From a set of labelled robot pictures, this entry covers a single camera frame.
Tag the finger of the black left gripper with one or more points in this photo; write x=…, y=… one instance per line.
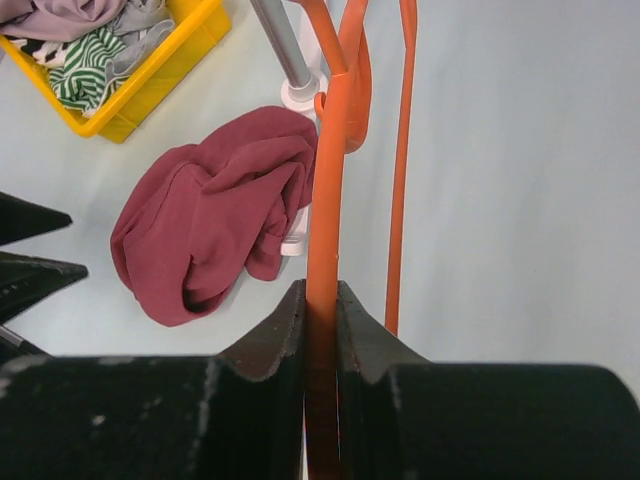
x=26, y=280
x=21, y=219

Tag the yellow plastic bin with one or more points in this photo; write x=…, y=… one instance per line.
x=200, y=26

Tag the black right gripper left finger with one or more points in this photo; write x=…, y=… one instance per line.
x=236, y=414

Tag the orange plastic hanger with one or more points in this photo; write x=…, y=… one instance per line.
x=330, y=175

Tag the silver white clothes rack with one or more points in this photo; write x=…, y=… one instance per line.
x=299, y=54

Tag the grey garment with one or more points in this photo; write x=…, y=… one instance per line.
x=142, y=26

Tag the maroon tank top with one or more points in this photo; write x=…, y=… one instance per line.
x=204, y=213

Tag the green white striped garment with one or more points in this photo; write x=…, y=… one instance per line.
x=77, y=70

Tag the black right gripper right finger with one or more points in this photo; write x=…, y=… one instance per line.
x=402, y=416

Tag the mauve pink garment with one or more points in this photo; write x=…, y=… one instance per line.
x=61, y=21

